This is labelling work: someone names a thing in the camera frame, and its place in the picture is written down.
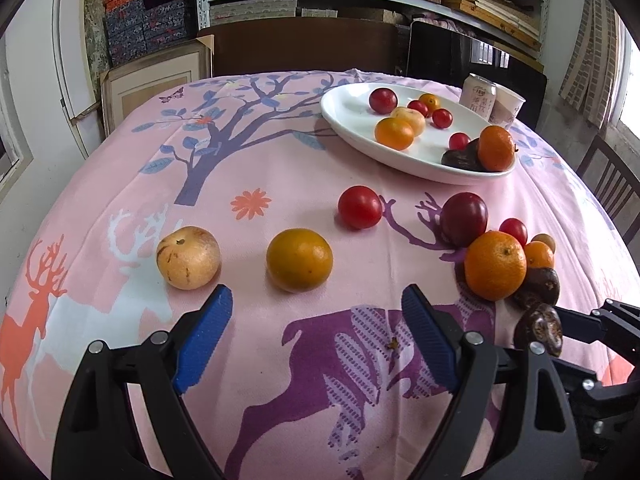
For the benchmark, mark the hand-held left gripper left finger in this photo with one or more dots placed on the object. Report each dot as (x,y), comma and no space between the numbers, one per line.
(202,340)

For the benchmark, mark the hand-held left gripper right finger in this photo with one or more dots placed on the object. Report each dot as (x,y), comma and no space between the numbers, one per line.
(430,335)

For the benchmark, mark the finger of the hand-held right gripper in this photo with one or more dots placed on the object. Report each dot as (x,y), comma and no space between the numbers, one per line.
(595,322)
(605,410)

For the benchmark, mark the dark purple passion fruit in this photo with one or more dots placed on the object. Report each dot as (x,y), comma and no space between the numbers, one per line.
(462,158)
(539,330)
(539,287)

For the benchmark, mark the greenish orange mandarin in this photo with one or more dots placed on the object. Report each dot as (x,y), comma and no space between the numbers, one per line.
(299,260)

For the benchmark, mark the red cherry tomato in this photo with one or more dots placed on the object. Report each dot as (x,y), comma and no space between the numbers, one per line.
(459,140)
(418,107)
(515,230)
(442,118)
(360,206)

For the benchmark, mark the pale yellow round fruit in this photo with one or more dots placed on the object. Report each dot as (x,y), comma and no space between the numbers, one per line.
(188,257)
(410,119)

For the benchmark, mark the white oval plate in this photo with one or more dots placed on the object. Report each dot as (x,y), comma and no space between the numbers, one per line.
(350,115)

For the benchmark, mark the dark red plum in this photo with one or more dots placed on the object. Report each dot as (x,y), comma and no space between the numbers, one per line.
(464,218)
(383,100)

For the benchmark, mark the small orange mandarin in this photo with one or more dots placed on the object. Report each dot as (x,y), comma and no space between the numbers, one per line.
(540,256)

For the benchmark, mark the small greenish kumquat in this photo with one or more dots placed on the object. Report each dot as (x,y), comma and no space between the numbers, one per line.
(546,241)

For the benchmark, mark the brown slatted wooden chair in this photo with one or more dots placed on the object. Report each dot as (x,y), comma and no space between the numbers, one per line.
(612,185)

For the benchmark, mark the pink deer print tablecloth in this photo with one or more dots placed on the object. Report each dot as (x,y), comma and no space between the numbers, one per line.
(280,180)

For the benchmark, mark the white paper cup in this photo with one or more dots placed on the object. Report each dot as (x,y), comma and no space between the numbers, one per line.
(507,107)

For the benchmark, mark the pale pink drink can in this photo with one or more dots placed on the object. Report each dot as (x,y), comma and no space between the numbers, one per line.
(477,95)

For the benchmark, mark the framed picture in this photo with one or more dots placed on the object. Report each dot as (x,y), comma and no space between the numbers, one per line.
(150,85)

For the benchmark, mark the beige patterned curtain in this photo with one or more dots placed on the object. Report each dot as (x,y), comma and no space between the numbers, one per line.
(590,55)

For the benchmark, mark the white framed window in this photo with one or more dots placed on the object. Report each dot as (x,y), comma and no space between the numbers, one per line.
(10,145)

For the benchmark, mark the black board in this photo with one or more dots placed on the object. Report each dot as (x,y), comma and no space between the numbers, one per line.
(480,55)

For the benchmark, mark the white door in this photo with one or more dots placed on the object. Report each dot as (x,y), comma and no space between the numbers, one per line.
(70,70)

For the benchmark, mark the stack of blue patterned boxes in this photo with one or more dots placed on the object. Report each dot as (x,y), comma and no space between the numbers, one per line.
(147,27)

